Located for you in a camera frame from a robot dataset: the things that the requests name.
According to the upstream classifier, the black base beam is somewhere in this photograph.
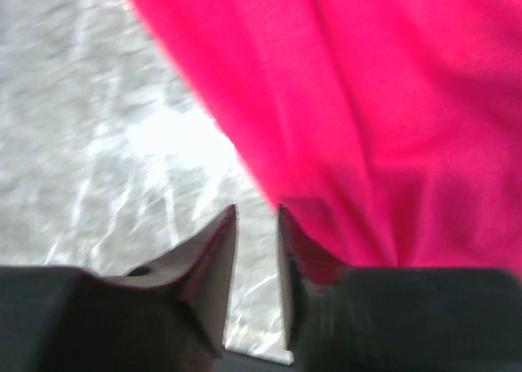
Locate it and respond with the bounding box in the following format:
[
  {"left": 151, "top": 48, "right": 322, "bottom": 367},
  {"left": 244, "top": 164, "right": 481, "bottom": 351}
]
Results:
[{"left": 213, "top": 350, "right": 294, "bottom": 372}]

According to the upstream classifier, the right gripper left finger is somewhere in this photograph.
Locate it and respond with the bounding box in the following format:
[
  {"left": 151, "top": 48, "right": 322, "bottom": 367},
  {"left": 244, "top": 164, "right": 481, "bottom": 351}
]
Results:
[{"left": 104, "top": 205, "right": 237, "bottom": 356}]

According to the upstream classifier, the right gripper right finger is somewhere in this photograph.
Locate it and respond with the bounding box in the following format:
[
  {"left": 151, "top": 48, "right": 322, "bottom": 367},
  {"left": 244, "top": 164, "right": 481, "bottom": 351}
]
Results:
[{"left": 277, "top": 205, "right": 346, "bottom": 351}]

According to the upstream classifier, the pink t shirt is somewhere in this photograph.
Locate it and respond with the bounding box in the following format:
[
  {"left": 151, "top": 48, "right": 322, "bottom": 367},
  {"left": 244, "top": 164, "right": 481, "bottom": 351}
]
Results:
[{"left": 131, "top": 0, "right": 521, "bottom": 273}]

